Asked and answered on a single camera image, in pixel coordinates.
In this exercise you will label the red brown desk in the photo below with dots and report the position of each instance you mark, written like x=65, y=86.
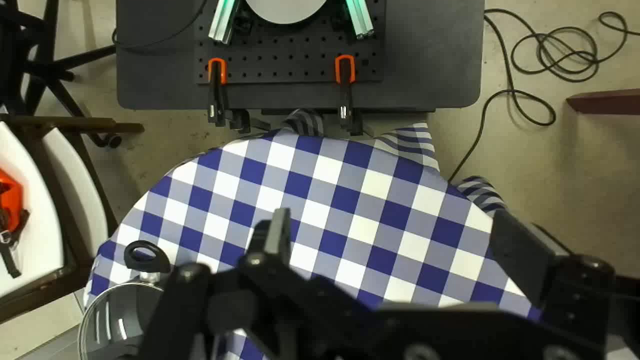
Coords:
x=603, y=100

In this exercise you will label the orange black tool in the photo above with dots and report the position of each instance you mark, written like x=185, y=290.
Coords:
x=8, y=201

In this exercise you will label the blue white checkered tablecloth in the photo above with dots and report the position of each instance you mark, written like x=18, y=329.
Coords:
x=347, y=221

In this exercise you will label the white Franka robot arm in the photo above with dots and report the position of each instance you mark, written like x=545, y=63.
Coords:
x=285, y=9

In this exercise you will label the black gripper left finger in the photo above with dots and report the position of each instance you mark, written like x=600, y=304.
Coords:
x=277, y=233

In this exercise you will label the aluminium extrusion rail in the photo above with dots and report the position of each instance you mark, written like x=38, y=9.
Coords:
x=361, y=16
x=222, y=20

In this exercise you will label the black cooking pot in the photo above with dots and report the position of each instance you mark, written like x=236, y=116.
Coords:
x=162, y=264

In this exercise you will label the black perforated mounting board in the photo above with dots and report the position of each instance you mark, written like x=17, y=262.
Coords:
x=293, y=57

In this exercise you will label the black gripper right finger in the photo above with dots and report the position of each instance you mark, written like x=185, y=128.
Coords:
x=522, y=251

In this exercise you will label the black tripod stand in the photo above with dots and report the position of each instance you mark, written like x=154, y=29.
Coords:
x=47, y=63

